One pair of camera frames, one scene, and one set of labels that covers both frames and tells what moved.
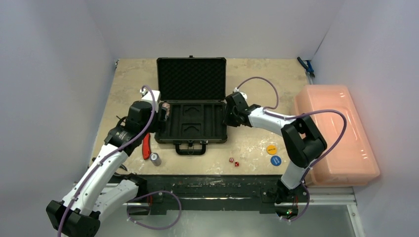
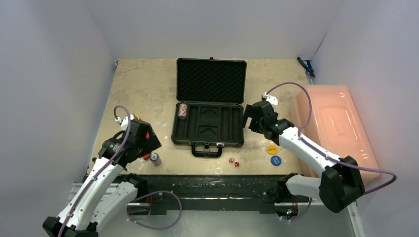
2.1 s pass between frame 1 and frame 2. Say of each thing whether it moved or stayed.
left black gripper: moved
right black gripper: moved
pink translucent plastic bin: stayed
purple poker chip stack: stayed
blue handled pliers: stayed
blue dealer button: stayed
